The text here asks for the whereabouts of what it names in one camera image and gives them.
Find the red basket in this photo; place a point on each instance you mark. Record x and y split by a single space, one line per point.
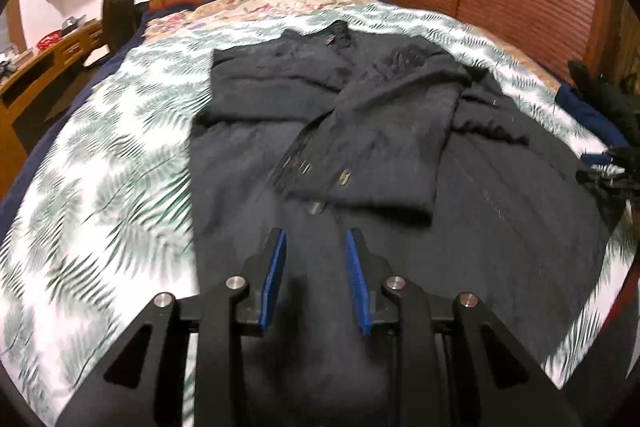
51 39

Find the black garment pile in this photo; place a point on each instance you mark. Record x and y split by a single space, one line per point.
607 99

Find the palm leaf bedspread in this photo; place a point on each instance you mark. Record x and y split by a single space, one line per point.
103 219

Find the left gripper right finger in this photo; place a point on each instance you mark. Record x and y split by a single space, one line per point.
454 363

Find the floral orange quilt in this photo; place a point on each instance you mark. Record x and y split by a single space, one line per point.
270 6

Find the black jacket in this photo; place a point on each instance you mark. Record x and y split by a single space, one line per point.
443 174

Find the dark wooden chair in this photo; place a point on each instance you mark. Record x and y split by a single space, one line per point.
119 23

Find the wooden desk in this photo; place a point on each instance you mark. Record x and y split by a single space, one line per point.
24 86

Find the navy bed sheet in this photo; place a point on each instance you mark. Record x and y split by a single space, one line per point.
65 116

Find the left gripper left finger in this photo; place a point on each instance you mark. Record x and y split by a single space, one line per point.
140 379

